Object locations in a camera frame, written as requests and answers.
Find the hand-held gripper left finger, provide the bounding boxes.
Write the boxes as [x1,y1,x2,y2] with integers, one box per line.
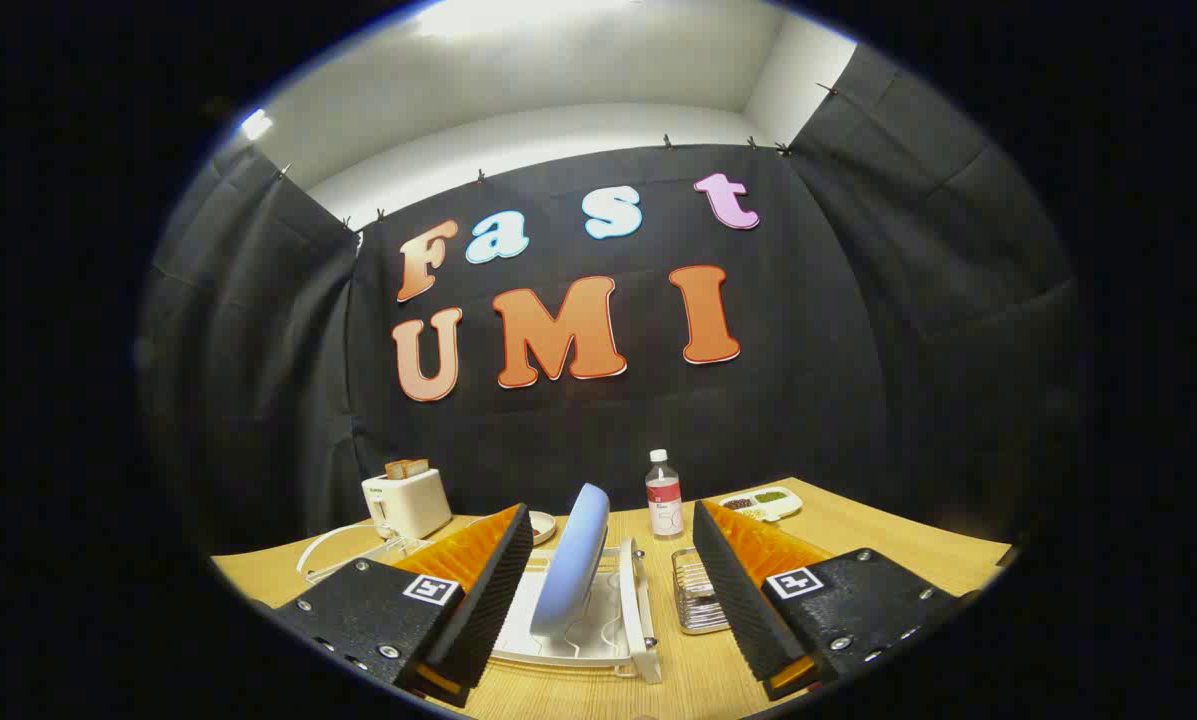
[268,503,536,709]

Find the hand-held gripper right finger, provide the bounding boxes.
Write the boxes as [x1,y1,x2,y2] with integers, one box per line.
[691,498,964,701]

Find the metal wire basket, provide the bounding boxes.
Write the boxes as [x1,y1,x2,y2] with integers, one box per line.
[671,548,731,636]

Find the blue plate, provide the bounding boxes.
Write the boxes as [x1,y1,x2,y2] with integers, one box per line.
[530,483,611,637]

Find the white wire dish rack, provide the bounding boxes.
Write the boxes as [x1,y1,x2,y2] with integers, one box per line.
[296,520,664,686]

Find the white divided dish with spices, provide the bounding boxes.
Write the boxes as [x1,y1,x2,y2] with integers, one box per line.
[718,486,804,523]

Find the clear bottle with red label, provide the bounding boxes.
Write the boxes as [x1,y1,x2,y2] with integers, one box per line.
[645,449,685,539]

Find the white toaster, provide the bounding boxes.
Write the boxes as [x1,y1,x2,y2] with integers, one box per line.
[362,468,453,541]

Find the black backdrop cloth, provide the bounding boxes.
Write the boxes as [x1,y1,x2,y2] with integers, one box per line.
[138,45,1084,561]

